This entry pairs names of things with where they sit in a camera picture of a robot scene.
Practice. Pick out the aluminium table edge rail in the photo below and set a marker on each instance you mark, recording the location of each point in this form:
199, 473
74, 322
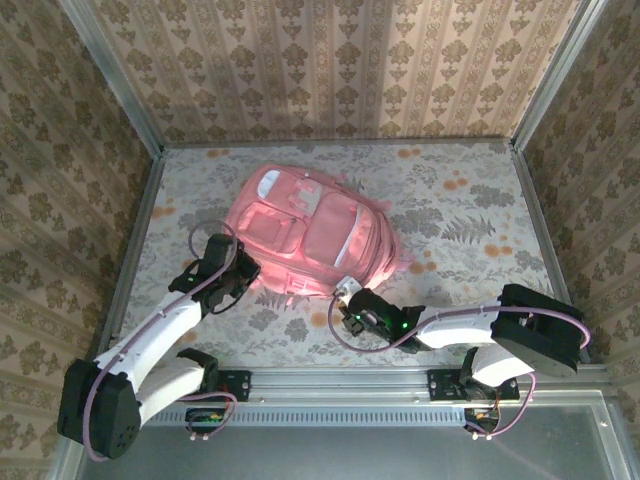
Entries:
545, 235
142, 215

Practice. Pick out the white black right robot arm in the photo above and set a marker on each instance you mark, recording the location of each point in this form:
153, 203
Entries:
460, 325

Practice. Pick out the black connector board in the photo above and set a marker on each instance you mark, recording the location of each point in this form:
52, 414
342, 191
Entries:
482, 420
205, 420

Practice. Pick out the aluminium frame post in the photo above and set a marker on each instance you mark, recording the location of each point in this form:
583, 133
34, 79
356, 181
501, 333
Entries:
555, 80
115, 80

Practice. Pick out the wide aluminium base rail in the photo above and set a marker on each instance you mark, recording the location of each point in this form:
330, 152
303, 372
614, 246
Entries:
340, 382

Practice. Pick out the pink backpack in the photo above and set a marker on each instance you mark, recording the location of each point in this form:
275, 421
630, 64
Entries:
320, 235

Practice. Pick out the grey metal panel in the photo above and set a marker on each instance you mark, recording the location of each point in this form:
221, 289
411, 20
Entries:
350, 455

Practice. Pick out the floral tablecloth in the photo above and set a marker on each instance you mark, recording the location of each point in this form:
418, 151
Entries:
450, 200

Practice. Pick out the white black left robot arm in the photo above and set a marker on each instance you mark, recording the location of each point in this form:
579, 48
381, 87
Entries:
165, 330

